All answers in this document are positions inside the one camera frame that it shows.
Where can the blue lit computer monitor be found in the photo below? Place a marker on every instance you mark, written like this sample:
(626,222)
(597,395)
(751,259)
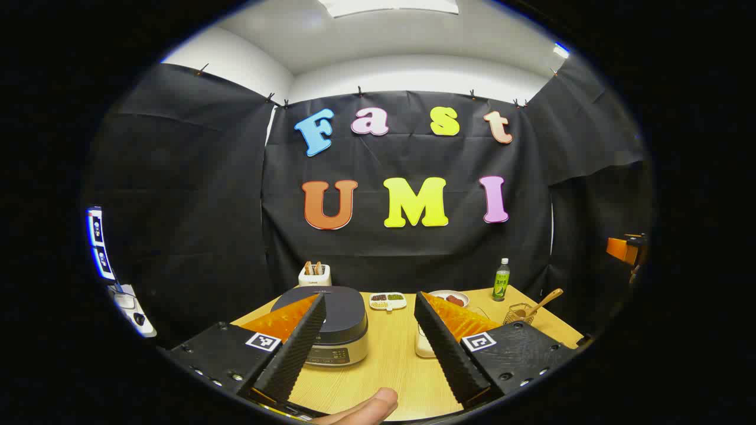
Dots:
(97,242)

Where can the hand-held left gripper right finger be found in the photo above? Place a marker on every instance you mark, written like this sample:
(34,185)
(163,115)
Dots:
(443,348)

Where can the wooden spoon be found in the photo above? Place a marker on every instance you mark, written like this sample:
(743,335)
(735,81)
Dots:
(546,299)

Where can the small ceiling light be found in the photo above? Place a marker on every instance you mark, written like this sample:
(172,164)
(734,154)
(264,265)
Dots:
(561,50)

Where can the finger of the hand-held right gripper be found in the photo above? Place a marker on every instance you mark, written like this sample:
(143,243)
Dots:
(620,248)

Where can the dark lidded silver rice cooker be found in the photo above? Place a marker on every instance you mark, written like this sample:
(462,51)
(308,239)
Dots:
(345,321)

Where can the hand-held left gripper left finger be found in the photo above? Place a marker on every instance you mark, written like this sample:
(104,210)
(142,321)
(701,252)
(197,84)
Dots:
(298,348)

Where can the red meat piece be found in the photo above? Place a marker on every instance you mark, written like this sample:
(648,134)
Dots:
(456,300)

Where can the black backdrop cloth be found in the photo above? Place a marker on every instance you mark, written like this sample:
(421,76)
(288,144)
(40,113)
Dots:
(407,248)

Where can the white divided bean dish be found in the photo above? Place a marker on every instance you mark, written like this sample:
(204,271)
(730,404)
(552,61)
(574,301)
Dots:
(387,301)

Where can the round white plate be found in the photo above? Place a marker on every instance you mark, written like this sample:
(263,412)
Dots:
(458,295)

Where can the large ceiling light panel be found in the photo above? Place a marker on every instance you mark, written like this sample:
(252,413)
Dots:
(390,7)

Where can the white side desk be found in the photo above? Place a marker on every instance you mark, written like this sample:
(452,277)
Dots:
(133,313)

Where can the green tea bottle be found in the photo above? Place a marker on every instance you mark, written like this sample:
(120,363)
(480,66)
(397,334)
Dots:
(501,283)

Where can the white toaster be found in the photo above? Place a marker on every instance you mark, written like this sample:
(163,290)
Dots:
(315,279)

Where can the clear box of white rice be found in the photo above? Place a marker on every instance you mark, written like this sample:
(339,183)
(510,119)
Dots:
(422,348)

